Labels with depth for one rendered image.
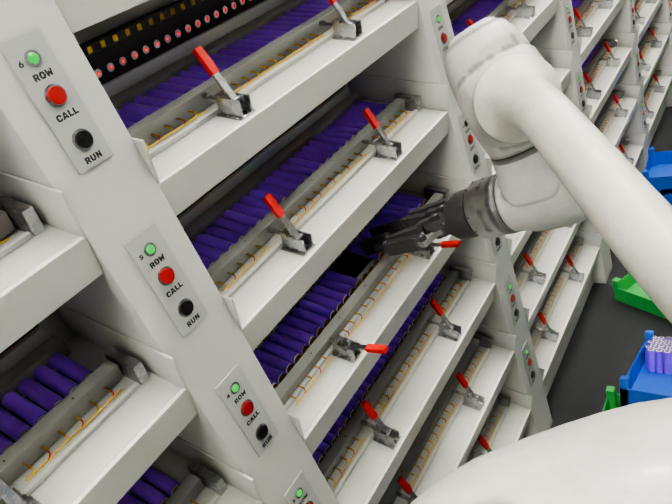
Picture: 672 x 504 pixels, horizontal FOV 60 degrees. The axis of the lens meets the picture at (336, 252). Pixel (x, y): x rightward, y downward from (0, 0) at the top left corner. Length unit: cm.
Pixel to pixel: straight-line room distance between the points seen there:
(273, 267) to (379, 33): 41
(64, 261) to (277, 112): 33
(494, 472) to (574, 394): 149
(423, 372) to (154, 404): 59
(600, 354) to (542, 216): 113
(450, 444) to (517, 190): 64
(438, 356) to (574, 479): 87
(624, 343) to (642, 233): 140
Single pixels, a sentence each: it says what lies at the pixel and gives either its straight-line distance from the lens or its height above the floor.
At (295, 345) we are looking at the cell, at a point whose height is 80.
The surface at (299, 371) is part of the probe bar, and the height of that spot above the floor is 79.
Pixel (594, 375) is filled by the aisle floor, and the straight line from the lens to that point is 184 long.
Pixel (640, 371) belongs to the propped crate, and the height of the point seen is 4.
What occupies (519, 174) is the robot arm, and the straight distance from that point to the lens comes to 78.
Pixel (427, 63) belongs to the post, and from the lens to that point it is 110.
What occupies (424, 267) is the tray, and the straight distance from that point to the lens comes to 104.
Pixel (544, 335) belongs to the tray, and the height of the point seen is 17.
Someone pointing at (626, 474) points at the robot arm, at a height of 108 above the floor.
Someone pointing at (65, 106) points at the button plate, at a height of 126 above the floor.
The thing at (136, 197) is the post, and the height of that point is 116.
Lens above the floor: 131
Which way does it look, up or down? 28 degrees down
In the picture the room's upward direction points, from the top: 23 degrees counter-clockwise
